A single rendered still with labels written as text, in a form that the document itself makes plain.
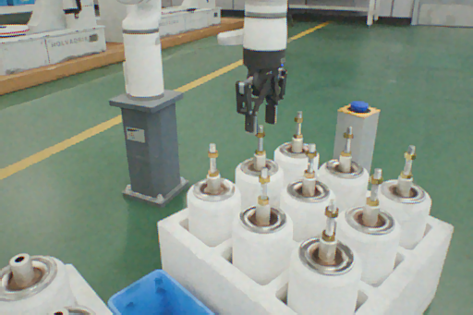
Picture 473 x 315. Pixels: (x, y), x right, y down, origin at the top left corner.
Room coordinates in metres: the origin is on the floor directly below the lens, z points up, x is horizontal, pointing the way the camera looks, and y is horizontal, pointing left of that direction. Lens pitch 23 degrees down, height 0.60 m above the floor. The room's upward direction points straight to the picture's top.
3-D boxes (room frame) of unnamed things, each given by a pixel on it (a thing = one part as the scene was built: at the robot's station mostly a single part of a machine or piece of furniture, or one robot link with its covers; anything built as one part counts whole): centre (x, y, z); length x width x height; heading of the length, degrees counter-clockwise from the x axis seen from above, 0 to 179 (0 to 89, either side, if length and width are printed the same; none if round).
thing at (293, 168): (0.74, -0.13, 0.16); 0.10 x 0.10 x 0.18
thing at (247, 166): (0.66, -0.04, 0.25); 0.08 x 0.08 x 0.01
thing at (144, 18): (0.98, 0.24, 0.54); 0.09 x 0.09 x 0.17; 68
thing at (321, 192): (0.57, -0.13, 0.25); 0.08 x 0.08 x 0.01
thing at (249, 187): (0.66, -0.04, 0.16); 0.10 x 0.10 x 0.18
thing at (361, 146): (0.82, -0.28, 0.16); 0.07 x 0.07 x 0.31; 44
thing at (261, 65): (0.66, -0.05, 0.45); 0.08 x 0.08 x 0.09
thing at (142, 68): (0.98, 0.24, 0.39); 0.09 x 0.09 x 0.17; 64
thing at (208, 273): (0.57, -0.13, 0.09); 0.39 x 0.39 x 0.18; 44
